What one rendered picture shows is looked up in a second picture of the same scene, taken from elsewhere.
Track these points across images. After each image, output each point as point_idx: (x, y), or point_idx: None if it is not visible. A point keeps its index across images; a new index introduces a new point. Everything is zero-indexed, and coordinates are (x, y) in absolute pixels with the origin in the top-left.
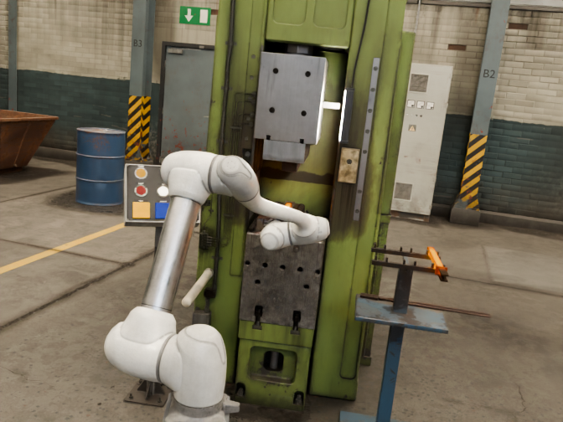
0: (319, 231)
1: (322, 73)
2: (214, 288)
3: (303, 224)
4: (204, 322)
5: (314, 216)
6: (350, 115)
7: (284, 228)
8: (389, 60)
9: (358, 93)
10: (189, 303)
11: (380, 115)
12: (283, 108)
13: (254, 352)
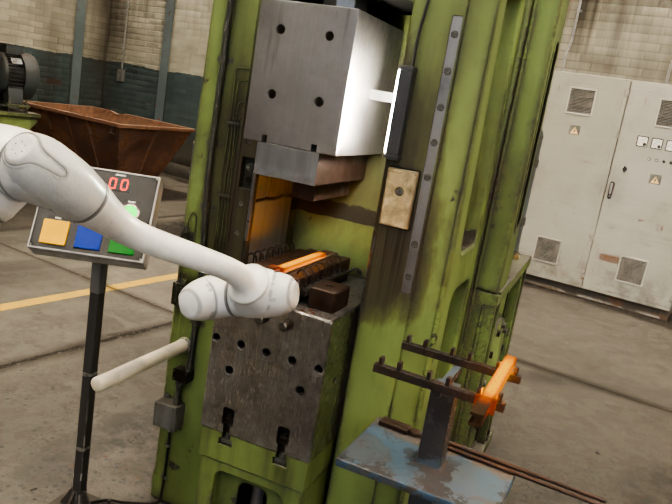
0: (271, 298)
1: (352, 35)
2: (189, 369)
3: (234, 282)
4: (168, 419)
5: (271, 271)
6: (404, 113)
7: (220, 284)
8: (480, 21)
9: (422, 76)
10: (100, 386)
11: (458, 116)
12: (289, 92)
13: (224, 480)
